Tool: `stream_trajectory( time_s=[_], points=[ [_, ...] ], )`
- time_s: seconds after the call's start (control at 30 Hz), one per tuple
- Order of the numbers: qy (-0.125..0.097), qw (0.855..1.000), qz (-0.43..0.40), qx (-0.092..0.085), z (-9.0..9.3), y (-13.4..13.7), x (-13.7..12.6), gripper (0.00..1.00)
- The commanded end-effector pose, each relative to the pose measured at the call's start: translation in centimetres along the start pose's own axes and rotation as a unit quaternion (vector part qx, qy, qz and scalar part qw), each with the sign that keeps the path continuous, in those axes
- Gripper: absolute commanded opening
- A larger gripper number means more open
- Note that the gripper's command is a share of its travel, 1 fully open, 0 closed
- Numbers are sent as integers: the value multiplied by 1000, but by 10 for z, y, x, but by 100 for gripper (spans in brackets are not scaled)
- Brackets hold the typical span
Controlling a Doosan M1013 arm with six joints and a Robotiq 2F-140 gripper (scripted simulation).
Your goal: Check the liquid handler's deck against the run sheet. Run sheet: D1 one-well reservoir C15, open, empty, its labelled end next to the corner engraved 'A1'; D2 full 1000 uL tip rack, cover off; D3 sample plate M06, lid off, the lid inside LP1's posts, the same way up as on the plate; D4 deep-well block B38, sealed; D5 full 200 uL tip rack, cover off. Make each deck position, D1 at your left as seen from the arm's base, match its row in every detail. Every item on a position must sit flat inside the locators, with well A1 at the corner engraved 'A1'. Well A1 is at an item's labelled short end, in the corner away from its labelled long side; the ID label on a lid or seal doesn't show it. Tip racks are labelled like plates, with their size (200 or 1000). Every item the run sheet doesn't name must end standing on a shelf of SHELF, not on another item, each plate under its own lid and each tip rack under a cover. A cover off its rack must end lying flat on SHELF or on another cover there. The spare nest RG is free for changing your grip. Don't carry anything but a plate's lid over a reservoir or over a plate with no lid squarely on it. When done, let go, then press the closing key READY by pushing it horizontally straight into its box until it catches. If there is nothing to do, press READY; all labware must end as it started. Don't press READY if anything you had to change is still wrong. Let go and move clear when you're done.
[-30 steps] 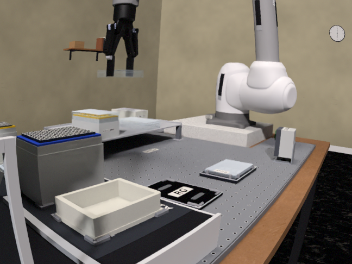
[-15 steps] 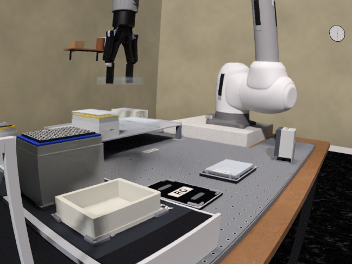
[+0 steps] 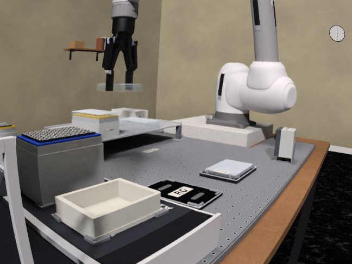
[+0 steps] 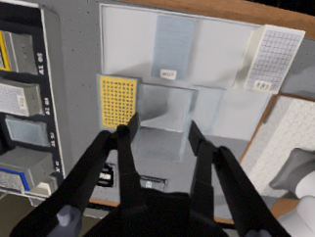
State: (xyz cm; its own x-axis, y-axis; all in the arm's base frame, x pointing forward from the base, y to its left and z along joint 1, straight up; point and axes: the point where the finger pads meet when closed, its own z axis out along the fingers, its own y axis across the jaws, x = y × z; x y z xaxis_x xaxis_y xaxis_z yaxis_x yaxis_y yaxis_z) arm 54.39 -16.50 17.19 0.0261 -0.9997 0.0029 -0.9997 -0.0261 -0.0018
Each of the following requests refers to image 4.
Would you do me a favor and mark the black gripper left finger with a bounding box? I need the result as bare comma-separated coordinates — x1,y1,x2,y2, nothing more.
9,112,154,237

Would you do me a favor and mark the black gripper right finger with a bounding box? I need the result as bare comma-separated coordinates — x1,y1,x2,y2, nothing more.
184,120,292,237

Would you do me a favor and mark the black flat nest plate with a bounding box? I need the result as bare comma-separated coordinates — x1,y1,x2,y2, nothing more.
96,163,115,189

